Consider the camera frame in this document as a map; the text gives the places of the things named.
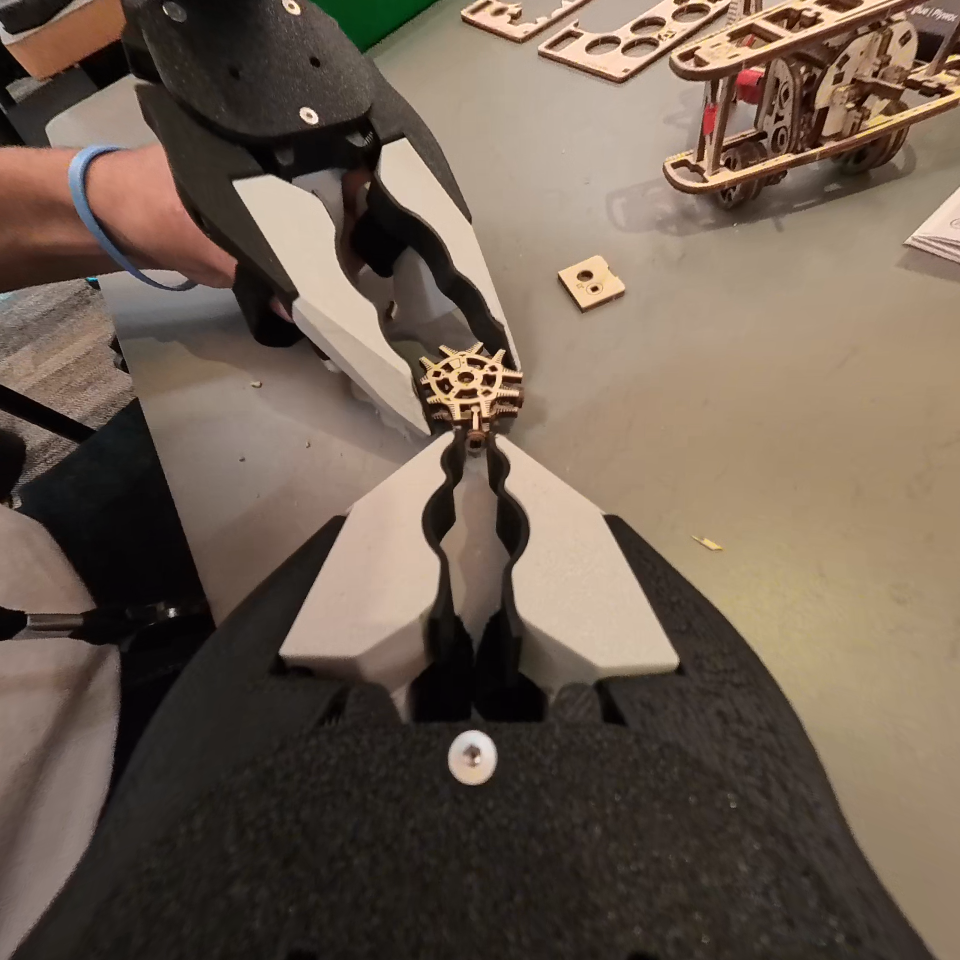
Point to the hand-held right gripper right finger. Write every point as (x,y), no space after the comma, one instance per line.
(592,600)

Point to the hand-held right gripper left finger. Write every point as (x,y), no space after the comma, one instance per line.
(352,600)

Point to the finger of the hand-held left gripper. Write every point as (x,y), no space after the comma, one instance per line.
(307,247)
(442,225)

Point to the wooden radial engine model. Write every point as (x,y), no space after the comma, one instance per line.
(442,390)

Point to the small wooden pin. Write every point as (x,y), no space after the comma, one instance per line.
(474,439)

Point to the person's left forearm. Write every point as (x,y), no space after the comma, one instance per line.
(37,217)

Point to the grey desk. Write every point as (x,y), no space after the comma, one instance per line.
(675,412)

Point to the person's left hand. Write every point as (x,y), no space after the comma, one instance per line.
(165,217)

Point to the small pale wood chip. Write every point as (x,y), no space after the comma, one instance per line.
(705,543)

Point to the square wooden plate with holes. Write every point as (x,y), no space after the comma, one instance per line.
(604,271)

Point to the tan cardboard box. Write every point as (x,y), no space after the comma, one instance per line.
(60,49)

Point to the blue wristband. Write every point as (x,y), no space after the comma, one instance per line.
(79,195)

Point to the wooden part sheet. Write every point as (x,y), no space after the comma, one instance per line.
(487,15)
(559,46)

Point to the person's dark jeans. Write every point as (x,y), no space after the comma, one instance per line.
(112,510)

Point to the black metal bar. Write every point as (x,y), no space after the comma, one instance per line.
(45,411)

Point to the person's white shirt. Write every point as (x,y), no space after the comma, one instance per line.
(52,750)

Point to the wooden biplane model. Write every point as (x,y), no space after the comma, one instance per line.
(832,90)

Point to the instruction booklet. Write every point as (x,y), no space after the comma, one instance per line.
(941,232)

